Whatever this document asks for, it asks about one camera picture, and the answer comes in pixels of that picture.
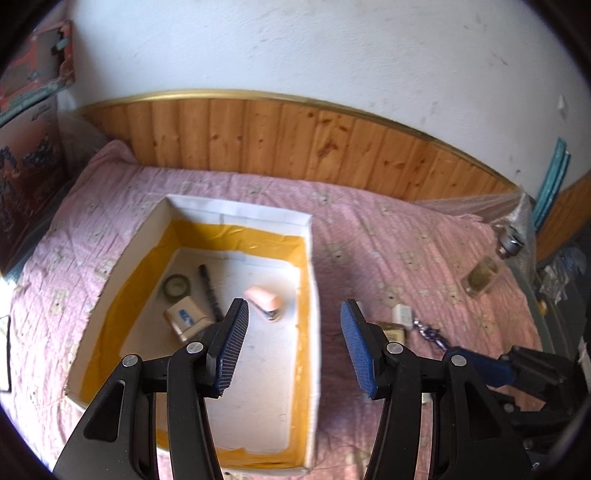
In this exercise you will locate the black marker pen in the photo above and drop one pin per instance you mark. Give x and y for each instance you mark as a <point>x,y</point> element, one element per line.
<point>206,286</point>

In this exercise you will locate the white cardboard box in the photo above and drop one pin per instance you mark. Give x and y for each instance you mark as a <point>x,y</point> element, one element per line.
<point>258,369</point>

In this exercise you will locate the white charger plug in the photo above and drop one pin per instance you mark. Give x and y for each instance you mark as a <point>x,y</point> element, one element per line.
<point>402,316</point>

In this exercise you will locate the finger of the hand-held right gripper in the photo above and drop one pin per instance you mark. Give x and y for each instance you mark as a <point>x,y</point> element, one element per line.
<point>485,369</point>

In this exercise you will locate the purple action figure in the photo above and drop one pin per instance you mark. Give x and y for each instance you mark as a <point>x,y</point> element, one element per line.
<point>431,334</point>

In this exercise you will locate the pink printed blanket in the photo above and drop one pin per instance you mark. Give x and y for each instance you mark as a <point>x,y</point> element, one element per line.
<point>392,221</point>

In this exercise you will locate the robot toy box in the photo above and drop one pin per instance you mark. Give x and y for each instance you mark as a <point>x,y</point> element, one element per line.
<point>27,184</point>

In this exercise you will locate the glass bottle with metal lid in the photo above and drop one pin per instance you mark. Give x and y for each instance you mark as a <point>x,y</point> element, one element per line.
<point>482,277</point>

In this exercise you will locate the small beige blue box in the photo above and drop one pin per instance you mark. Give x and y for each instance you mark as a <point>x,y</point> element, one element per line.
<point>184,318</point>

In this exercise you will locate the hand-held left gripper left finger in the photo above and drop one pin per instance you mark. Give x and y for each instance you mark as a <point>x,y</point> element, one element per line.
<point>233,350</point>

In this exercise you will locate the green tape roll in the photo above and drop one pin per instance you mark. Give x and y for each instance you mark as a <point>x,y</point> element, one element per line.
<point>165,290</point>

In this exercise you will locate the crumpled clear plastic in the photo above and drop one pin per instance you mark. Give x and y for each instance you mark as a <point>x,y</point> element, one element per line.
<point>561,272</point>

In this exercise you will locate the pink stapler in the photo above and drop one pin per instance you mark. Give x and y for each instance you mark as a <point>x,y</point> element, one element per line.
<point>261,295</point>

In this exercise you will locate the teal plastic tube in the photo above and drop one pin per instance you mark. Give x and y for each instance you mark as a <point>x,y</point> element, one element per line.
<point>557,184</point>
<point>549,180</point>

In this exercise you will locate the toy washing machine box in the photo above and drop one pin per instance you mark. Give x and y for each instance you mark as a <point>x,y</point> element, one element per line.
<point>37,87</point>

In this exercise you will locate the cream tea box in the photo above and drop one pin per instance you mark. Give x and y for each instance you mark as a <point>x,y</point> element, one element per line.
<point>392,333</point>

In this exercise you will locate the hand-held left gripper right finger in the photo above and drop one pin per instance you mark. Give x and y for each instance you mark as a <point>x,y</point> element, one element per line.
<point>355,350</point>

